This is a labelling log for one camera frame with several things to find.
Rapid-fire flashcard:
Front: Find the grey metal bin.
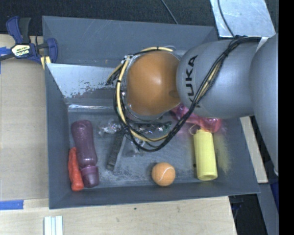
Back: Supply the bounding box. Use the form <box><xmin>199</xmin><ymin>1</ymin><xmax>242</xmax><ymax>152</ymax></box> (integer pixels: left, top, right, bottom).
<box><xmin>41</xmin><ymin>15</ymin><xmax>261</xmax><ymax>210</ymax></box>

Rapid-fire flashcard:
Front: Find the clear crumpled plastic piece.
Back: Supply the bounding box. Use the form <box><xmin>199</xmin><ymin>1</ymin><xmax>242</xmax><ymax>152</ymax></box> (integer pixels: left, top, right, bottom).
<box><xmin>98</xmin><ymin>118</ymin><xmax>122</xmax><ymax>137</ymax></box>

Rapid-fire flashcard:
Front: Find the orange tennis ball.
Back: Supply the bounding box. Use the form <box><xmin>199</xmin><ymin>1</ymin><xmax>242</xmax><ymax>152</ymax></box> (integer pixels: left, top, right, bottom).
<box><xmin>151</xmin><ymin>162</ymin><xmax>176</xmax><ymax>187</ymax></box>

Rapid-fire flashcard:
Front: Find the pink translucent spray bottle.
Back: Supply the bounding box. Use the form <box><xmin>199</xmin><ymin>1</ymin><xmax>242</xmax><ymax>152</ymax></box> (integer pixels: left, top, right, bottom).
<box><xmin>170</xmin><ymin>103</ymin><xmax>222</xmax><ymax>133</ymax></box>

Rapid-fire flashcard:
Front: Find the yellow plastic cup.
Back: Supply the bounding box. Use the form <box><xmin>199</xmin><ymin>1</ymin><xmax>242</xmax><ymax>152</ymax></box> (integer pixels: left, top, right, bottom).
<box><xmin>193</xmin><ymin>128</ymin><xmax>219</xmax><ymax>181</ymax></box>

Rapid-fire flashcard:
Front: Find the purple plastic bottle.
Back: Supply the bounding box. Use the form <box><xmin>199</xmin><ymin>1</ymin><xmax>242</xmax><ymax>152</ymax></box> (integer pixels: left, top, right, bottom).
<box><xmin>71</xmin><ymin>119</ymin><xmax>100</xmax><ymax>188</ymax></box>

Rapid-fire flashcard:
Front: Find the orange-red toy carrot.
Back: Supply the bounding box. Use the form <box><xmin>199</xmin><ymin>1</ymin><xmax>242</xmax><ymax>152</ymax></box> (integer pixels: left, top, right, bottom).
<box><xmin>68</xmin><ymin>147</ymin><xmax>85</xmax><ymax>192</ymax></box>

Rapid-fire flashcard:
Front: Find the pale wood flat board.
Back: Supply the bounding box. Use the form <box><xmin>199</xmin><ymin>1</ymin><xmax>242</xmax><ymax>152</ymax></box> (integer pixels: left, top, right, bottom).
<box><xmin>0</xmin><ymin>57</ymin><xmax>50</xmax><ymax>202</ymax></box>

